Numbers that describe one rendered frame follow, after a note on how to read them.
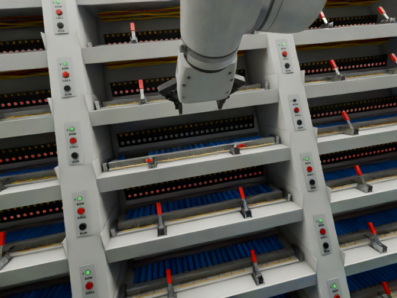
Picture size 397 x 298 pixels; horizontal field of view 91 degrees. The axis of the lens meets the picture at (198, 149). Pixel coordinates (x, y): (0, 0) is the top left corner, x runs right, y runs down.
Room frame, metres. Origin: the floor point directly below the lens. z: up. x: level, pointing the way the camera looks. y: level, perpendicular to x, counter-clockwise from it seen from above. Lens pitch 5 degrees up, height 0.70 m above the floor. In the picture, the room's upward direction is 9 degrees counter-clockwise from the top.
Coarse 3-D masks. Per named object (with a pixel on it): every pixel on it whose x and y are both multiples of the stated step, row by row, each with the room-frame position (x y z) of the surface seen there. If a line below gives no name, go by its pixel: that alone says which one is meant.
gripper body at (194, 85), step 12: (180, 60) 0.28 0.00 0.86; (180, 72) 0.29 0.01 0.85; (192, 72) 0.29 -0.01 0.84; (204, 72) 0.28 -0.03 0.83; (216, 72) 0.28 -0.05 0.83; (228, 72) 0.30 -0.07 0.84; (180, 84) 0.31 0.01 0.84; (192, 84) 0.31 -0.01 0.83; (204, 84) 0.32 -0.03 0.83; (216, 84) 0.32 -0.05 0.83; (228, 84) 0.33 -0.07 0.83; (180, 96) 0.34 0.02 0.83; (192, 96) 0.35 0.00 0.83; (204, 96) 0.35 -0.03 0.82; (216, 96) 0.36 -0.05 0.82
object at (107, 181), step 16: (272, 128) 0.72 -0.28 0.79; (144, 144) 0.74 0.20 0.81; (160, 144) 0.75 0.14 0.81; (288, 144) 0.64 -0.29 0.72; (96, 160) 0.57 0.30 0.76; (112, 160) 0.72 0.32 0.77; (176, 160) 0.64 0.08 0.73; (192, 160) 0.62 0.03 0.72; (208, 160) 0.60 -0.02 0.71; (224, 160) 0.61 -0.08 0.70; (240, 160) 0.62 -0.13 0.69; (256, 160) 0.63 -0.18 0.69; (272, 160) 0.64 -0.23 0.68; (96, 176) 0.56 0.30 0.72; (112, 176) 0.57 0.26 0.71; (128, 176) 0.57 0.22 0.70; (144, 176) 0.58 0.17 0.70; (160, 176) 0.59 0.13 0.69; (176, 176) 0.60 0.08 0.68; (192, 176) 0.61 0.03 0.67
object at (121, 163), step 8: (224, 144) 0.67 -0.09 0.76; (248, 144) 0.67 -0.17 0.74; (256, 144) 0.68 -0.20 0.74; (264, 144) 0.66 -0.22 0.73; (176, 152) 0.64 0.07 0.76; (184, 152) 0.64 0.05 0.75; (192, 152) 0.64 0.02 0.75; (200, 152) 0.65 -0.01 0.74; (208, 152) 0.65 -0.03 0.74; (120, 160) 0.62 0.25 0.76; (128, 160) 0.61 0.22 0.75; (136, 160) 0.62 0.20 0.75; (144, 160) 0.62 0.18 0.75; (160, 160) 0.63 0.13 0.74; (168, 160) 0.62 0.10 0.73; (112, 168) 0.61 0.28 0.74; (120, 168) 0.60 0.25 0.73
